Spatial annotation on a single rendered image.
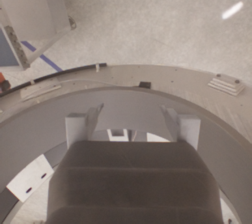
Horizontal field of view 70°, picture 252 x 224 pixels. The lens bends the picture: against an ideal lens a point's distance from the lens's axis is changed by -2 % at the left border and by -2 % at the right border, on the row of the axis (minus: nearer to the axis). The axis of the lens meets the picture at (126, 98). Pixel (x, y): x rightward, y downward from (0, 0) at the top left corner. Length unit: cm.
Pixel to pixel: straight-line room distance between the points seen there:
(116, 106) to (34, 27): 75
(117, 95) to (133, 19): 77
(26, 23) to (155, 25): 82
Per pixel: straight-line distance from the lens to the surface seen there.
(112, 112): 75
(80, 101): 72
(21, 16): 128
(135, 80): 81
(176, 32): 139
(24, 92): 92
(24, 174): 89
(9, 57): 94
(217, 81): 76
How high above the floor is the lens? 131
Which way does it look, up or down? 51 degrees down
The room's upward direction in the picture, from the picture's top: 168 degrees counter-clockwise
